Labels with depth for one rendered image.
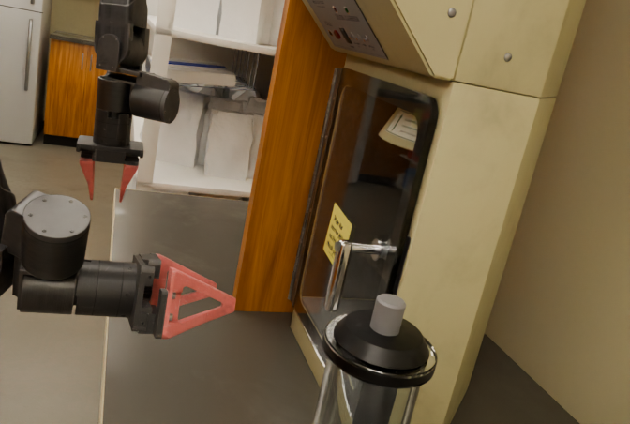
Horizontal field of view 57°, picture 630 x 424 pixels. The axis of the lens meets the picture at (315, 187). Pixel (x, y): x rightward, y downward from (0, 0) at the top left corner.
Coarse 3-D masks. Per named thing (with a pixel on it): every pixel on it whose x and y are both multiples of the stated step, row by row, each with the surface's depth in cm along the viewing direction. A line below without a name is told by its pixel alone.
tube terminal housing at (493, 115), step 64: (512, 0) 59; (576, 0) 66; (512, 64) 61; (448, 128) 61; (512, 128) 63; (448, 192) 63; (512, 192) 66; (448, 256) 66; (448, 320) 69; (320, 384) 85; (448, 384) 72
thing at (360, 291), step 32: (352, 96) 81; (384, 96) 72; (416, 96) 64; (352, 128) 80; (384, 128) 71; (416, 128) 63; (352, 160) 79; (384, 160) 70; (416, 160) 62; (320, 192) 90; (352, 192) 78; (384, 192) 69; (416, 192) 63; (320, 224) 88; (352, 224) 77; (384, 224) 68; (320, 256) 87; (352, 256) 76; (384, 256) 67; (320, 288) 86; (352, 288) 74; (384, 288) 66; (320, 320) 84; (320, 352) 83
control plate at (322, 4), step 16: (320, 0) 75; (336, 0) 70; (352, 0) 64; (320, 16) 80; (336, 16) 74; (352, 16) 68; (352, 32) 72; (368, 32) 67; (352, 48) 77; (368, 48) 70
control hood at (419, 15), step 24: (360, 0) 62; (384, 0) 56; (408, 0) 55; (432, 0) 56; (456, 0) 57; (384, 24) 61; (408, 24) 56; (432, 24) 57; (456, 24) 58; (336, 48) 85; (384, 48) 66; (408, 48) 59; (432, 48) 58; (456, 48) 58; (432, 72) 59
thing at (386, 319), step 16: (384, 304) 53; (400, 304) 53; (352, 320) 55; (368, 320) 55; (384, 320) 53; (400, 320) 53; (336, 336) 54; (352, 336) 52; (368, 336) 52; (384, 336) 53; (400, 336) 54; (416, 336) 54; (352, 352) 51; (368, 352) 51; (384, 352) 51; (400, 352) 51; (416, 352) 52; (400, 368) 51
